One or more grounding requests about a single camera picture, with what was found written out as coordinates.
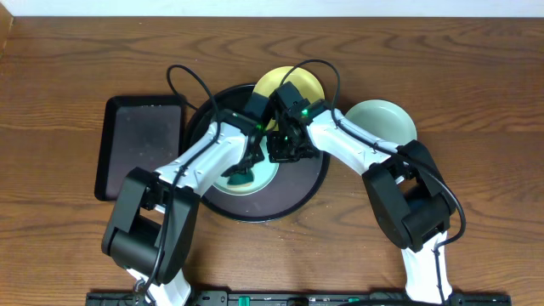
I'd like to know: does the mint plate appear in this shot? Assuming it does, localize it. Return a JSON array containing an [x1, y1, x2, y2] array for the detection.
[[344, 99, 417, 145], [213, 138, 279, 196]]

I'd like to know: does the green yellow sponge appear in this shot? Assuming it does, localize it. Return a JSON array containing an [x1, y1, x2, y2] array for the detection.
[[227, 169, 254, 188]]

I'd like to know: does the yellow plate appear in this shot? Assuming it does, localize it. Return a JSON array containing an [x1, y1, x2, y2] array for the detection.
[[252, 65, 326, 132]]

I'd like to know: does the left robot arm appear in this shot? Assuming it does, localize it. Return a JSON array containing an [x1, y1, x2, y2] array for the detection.
[[101, 110, 270, 305]]

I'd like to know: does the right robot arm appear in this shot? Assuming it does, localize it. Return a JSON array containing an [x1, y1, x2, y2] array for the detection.
[[270, 98, 466, 305]]

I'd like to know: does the round black tray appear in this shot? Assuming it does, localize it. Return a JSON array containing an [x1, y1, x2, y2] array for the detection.
[[183, 83, 330, 222]]

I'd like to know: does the dark rectangular tray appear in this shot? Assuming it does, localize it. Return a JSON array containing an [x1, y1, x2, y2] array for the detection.
[[94, 95, 184, 201]]

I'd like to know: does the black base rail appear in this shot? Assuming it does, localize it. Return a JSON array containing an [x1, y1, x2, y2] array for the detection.
[[84, 290, 513, 306]]

